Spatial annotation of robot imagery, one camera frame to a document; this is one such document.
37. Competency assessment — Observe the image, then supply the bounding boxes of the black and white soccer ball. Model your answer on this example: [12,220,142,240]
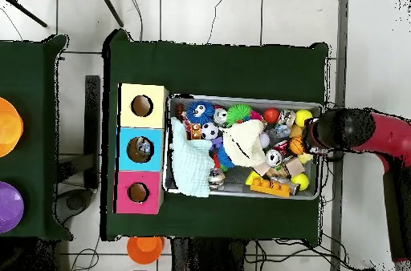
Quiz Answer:
[201,122,220,141]

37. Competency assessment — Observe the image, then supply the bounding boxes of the clear bottle blue label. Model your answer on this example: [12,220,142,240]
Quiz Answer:
[271,123,292,140]

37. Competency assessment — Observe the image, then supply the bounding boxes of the orange plastic bowl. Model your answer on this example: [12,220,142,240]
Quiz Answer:
[0,96,24,158]

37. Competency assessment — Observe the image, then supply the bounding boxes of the large yellow ball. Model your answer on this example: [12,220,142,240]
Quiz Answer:
[295,109,314,128]

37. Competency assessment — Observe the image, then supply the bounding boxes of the dark green tablecloth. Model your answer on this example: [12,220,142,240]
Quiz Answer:
[0,34,73,241]
[100,28,330,246]

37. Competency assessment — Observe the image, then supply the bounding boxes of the black stand legs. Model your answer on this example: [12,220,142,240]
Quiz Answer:
[0,0,124,28]

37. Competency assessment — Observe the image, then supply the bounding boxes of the blue spiky ball with eyes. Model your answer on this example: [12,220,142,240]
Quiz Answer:
[186,100,215,125]

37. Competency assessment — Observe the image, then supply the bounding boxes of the long orange toy block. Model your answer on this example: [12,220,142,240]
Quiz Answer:
[250,176,291,199]

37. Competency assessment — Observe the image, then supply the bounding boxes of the red soda can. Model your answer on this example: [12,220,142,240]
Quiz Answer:
[265,149,283,168]

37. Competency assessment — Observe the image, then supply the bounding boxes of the green spiky rubber ball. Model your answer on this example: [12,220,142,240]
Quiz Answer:
[226,103,253,124]

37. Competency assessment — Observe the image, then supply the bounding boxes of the silver wire mesh bin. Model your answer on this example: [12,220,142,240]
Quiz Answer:
[162,92,325,200]

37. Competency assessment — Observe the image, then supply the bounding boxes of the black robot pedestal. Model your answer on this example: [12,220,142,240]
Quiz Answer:
[169,237,248,271]

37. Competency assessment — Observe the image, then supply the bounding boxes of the cream muslin cloth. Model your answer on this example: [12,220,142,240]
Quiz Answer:
[221,119,267,168]

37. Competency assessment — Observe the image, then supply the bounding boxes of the wooden box with three holes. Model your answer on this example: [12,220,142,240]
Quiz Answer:
[112,83,169,215]

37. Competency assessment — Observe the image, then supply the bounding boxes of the orange plastic cup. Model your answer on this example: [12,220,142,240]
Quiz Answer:
[126,236,165,265]

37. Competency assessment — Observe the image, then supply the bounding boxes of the red rubber ball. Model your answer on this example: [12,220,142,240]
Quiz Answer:
[262,107,280,124]

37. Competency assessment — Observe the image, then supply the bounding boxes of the grey round stand base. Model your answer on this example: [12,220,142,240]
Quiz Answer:
[55,188,95,224]

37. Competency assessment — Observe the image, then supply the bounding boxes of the grey floor cable cover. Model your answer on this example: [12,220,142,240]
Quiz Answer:
[330,0,350,271]

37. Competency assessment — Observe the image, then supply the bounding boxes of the black floor post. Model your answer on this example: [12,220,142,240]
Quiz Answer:
[83,75,101,190]

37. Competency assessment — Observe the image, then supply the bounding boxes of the small yellow ball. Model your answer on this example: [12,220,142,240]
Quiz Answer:
[291,172,310,191]

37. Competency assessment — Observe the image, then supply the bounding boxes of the orange mini basketball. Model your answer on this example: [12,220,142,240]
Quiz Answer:
[288,135,306,156]

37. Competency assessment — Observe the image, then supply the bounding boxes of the crushed clear plastic bottle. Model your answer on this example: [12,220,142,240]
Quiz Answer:
[136,137,153,157]

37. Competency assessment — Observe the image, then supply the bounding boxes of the mint muslin cloth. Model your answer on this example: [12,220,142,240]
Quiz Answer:
[169,116,215,198]

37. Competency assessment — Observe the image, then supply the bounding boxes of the purple plastic bowl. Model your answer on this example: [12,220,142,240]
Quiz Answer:
[0,180,25,234]

